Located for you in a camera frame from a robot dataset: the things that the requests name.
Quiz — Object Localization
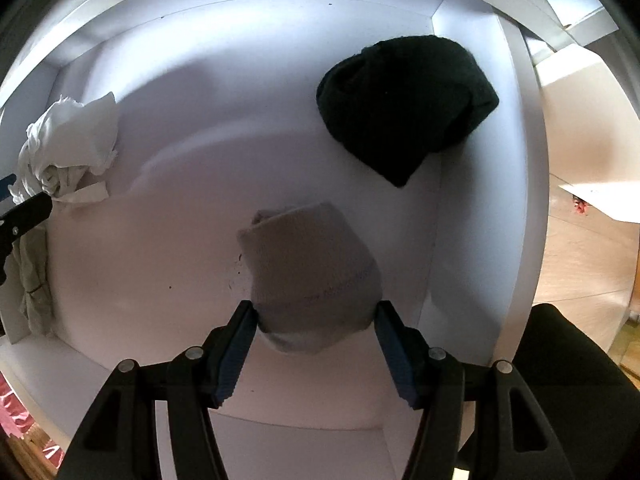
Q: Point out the grey socks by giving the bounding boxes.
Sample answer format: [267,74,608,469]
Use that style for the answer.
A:
[238,202,383,354]

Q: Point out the red patterned fabric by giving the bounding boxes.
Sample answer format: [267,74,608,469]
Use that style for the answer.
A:
[1,376,64,470]

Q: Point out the grey-green cloth beige trim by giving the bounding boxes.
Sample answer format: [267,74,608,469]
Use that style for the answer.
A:
[12,226,53,337]

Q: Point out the white paper sheet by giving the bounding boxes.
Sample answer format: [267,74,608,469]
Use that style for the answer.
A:
[560,180,640,223]

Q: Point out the white cloth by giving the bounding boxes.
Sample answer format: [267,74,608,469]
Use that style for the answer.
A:
[9,92,119,205]

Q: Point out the black socks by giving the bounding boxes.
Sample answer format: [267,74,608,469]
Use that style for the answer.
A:
[316,35,500,188]

